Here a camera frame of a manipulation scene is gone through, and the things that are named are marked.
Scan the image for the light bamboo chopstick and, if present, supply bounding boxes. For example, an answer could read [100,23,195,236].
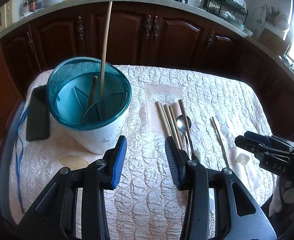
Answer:
[156,101,172,137]
[100,1,113,98]

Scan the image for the white gloved right hand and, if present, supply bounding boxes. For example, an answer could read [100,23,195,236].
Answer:
[269,177,294,220]

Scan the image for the brown bamboo chopstick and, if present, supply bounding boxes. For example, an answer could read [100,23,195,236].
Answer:
[169,105,184,150]

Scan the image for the metal spoon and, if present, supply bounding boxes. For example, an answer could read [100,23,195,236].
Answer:
[176,115,194,159]

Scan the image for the white cup with teal rim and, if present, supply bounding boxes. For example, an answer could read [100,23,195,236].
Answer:
[46,56,132,154]

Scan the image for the thin dark chopstick pair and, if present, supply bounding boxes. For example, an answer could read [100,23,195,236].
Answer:
[210,116,230,168]

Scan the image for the tan bamboo chopstick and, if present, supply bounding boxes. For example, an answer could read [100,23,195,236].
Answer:
[163,105,181,149]

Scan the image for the dark brown chopstick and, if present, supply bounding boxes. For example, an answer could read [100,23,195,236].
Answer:
[178,99,194,155]

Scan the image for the white quilted tablecloth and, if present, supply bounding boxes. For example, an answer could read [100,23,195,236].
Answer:
[8,64,278,240]

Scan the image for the black phone-like block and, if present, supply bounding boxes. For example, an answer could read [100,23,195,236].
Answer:
[26,85,50,142]

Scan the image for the dark wooden lower cabinets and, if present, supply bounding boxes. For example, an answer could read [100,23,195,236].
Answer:
[0,2,294,140]

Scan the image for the light bamboo chopstick in cup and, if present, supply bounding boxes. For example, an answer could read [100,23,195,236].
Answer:
[100,1,113,98]

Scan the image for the black dish rack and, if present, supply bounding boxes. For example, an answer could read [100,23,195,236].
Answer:
[203,0,248,24]

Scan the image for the white bowl on counter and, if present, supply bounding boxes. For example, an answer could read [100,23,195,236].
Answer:
[42,0,65,8]

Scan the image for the cream microwave oven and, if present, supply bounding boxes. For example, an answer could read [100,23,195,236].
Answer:
[0,0,24,33]

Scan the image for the blue cord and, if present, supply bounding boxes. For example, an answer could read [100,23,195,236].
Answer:
[14,104,30,214]

